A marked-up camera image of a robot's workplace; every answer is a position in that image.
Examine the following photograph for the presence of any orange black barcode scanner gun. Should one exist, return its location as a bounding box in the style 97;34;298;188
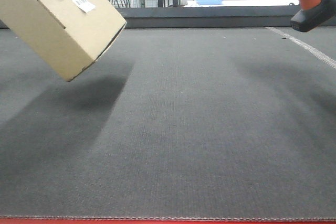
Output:
290;0;335;33

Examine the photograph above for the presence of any brown cardboard box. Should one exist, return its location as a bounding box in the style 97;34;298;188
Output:
1;0;127;81

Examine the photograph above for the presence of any far grey conveyor belt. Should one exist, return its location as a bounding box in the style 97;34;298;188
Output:
117;6;299;28

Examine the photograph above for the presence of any blue tray on table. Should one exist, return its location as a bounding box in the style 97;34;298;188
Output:
194;0;223;6

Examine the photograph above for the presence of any dark grey conveyor belt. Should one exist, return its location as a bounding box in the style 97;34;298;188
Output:
1;27;335;221

